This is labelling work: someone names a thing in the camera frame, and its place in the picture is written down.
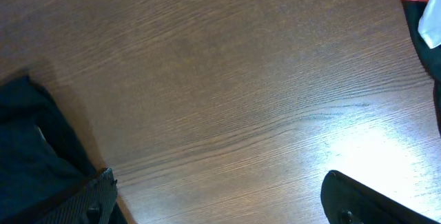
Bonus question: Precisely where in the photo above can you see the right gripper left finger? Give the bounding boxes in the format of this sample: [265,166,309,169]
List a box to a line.
[20,168,118,224]

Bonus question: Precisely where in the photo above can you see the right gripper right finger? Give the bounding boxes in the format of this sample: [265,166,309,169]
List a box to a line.
[320,170,439,224]

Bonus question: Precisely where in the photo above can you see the black shorts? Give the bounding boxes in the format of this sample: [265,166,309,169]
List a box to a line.
[0,75,128,224]

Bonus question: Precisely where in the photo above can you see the dark grey garment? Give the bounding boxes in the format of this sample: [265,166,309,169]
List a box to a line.
[401,0,440,124]

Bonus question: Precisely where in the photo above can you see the white printed t-shirt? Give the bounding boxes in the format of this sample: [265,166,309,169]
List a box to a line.
[418,0,441,49]

